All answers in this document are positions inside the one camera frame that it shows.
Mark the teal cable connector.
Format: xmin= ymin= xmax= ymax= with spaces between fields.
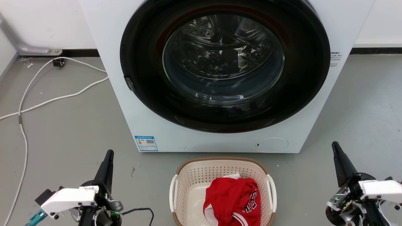
xmin=26 ymin=209 xmax=48 ymax=226

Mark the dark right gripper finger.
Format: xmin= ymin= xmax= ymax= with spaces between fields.
xmin=332 ymin=142 xmax=350 ymax=188
xmin=335 ymin=142 xmax=359 ymax=182

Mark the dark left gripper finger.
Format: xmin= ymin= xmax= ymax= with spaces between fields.
xmin=94 ymin=150 xmax=111 ymax=186
xmin=105 ymin=150 xmax=114 ymax=194

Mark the white front-load washing machine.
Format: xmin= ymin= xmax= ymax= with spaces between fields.
xmin=79 ymin=0 xmax=376 ymax=154

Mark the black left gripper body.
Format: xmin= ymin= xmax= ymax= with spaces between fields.
xmin=70 ymin=180 xmax=124 ymax=226

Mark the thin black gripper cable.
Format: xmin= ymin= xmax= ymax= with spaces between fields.
xmin=121 ymin=207 xmax=155 ymax=226

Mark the thick white hose cable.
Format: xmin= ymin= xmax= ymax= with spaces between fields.
xmin=0 ymin=76 xmax=109 ymax=121

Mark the thin white power cable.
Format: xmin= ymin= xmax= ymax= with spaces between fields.
xmin=3 ymin=57 xmax=107 ymax=226

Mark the black round washer door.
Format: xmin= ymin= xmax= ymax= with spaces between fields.
xmin=120 ymin=0 xmax=331 ymax=133

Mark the blue energy label sticker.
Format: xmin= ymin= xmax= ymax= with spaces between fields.
xmin=134 ymin=135 xmax=158 ymax=152

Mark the red sports jersey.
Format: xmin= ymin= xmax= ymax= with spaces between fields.
xmin=203 ymin=177 xmax=262 ymax=226

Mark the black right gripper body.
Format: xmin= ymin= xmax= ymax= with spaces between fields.
xmin=325 ymin=172 xmax=382 ymax=226

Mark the round white filter cover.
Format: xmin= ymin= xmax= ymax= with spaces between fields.
xmin=255 ymin=137 xmax=289 ymax=153

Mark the beige perforated laundry basket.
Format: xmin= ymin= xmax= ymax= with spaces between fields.
xmin=169 ymin=157 xmax=277 ymax=226

